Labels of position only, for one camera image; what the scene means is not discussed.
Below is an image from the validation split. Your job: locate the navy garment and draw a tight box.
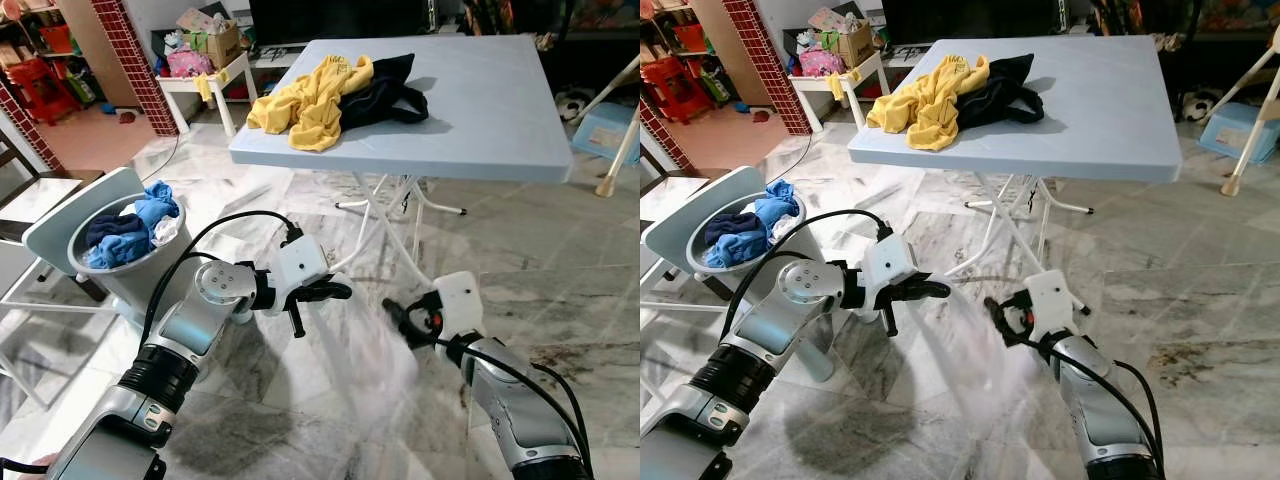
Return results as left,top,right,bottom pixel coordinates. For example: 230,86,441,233
705,212,769,251
85,212,151,251

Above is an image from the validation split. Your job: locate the black crumpled garment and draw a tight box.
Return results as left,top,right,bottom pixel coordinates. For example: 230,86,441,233
955,53,1046,131
338,53,431,131

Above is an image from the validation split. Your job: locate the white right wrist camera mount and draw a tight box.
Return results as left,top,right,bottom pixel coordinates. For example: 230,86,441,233
1022,270,1079,341
432,270,486,341

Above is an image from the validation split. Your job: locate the yellow printed t-shirt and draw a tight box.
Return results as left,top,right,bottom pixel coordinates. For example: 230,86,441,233
247,55,376,153
865,55,993,153

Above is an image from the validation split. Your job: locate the blue garment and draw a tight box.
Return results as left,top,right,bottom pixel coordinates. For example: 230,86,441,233
705,180,801,269
85,180,181,271

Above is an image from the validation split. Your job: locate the black flat television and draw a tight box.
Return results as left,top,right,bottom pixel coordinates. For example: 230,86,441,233
248,0,433,46
880,0,1066,46

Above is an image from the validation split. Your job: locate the light blue folding table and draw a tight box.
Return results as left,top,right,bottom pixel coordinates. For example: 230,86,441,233
228,35,573,301
848,38,1184,313

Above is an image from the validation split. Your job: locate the red plastic stool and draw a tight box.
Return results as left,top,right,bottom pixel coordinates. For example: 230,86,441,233
640,55,716,126
8,55,83,126

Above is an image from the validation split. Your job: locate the cardboard box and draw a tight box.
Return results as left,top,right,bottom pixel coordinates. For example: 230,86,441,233
205,18,243,69
835,18,876,69

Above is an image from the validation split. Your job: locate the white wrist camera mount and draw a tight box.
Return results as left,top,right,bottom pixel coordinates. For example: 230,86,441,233
1022,270,1079,341
270,235,331,316
860,235,921,316
432,270,486,341

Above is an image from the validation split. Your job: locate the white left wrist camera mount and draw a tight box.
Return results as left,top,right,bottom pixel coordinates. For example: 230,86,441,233
270,235,331,316
860,235,921,316

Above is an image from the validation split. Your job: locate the white side table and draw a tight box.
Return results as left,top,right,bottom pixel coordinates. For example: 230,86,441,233
155,52,253,139
785,52,886,139

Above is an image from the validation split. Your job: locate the pink bag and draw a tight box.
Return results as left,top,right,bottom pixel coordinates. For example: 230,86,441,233
795,45,846,79
165,45,216,79

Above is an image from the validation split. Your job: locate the grey laundry basket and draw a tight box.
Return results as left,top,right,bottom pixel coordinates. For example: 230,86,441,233
68,193,191,326
685,193,839,383

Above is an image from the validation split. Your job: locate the grey plastic chair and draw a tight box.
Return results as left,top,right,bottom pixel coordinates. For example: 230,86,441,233
0,165,151,311
640,165,771,301

